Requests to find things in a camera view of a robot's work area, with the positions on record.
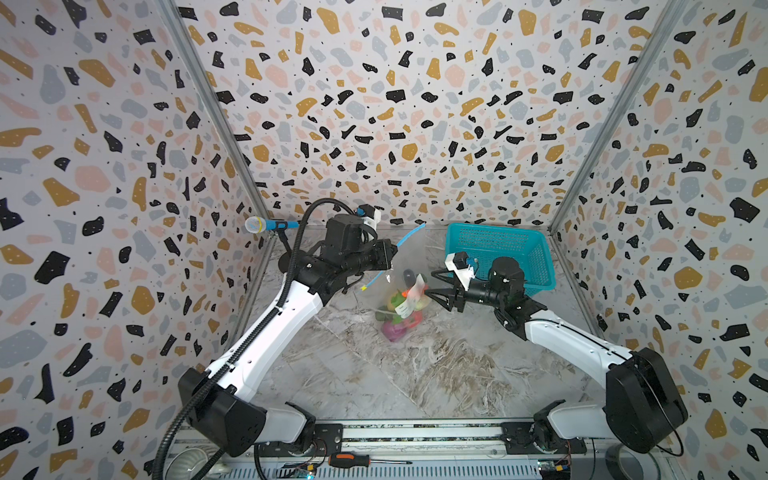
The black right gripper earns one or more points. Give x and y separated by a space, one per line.
466 291

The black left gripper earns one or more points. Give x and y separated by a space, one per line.
385 256

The dark avocado toy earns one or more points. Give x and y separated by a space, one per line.
410 278

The orange carrot toy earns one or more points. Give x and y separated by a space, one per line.
416 292

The clear zip top bag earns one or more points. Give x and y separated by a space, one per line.
381 294

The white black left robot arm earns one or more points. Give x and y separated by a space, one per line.
223 408

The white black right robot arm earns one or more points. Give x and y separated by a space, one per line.
642 404

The black microphone stand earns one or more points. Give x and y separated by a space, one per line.
285 240

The teal plastic basket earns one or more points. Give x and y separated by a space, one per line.
485 243

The blue microphone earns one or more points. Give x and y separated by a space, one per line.
258 225

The grey tape roll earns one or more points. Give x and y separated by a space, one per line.
625 464

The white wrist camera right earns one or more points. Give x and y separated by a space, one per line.
462 267

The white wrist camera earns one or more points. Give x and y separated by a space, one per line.
370 215
462 267

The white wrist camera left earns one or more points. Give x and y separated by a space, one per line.
370 215

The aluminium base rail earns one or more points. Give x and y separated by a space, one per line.
438 449

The orange handle screwdriver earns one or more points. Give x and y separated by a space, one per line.
348 460

